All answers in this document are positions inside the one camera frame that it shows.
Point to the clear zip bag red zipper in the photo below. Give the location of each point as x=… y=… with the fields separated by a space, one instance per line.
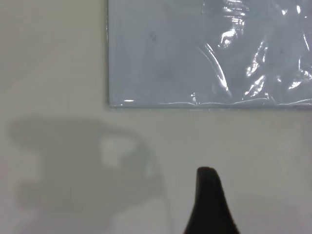
x=195 y=48

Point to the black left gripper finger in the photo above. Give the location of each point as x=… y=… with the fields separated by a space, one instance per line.
x=207 y=202

